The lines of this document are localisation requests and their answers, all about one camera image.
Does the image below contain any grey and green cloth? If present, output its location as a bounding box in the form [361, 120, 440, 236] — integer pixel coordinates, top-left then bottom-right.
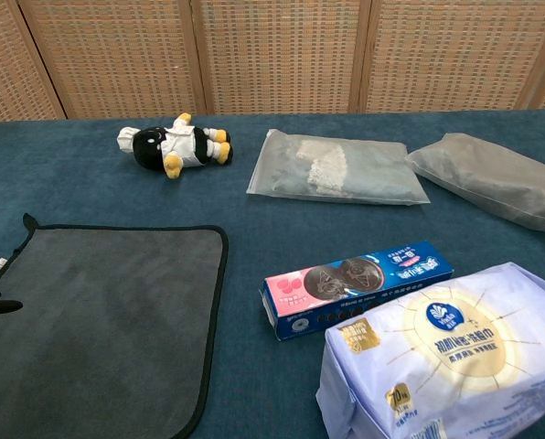
[0, 212, 230, 439]

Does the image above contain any black penguin plush toy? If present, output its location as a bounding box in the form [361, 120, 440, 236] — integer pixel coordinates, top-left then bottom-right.
[117, 112, 234, 180]

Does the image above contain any blue cookie box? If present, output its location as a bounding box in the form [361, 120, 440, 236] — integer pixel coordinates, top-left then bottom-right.
[259, 241, 455, 343]

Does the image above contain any frosted bag with white lace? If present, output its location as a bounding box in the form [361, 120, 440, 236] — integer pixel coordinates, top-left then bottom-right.
[246, 128, 432, 208]

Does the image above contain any woven folding screen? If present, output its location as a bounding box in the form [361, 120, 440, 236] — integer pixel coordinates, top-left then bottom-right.
[0, 0, 545, 124]

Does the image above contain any lavender tissue pack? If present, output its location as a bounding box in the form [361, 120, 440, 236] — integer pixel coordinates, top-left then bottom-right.
[315, 261, 545, 439]

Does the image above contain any frosted bag with dark cloth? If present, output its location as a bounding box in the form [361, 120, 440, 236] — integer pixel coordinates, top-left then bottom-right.
[404, 133, 545, 236]

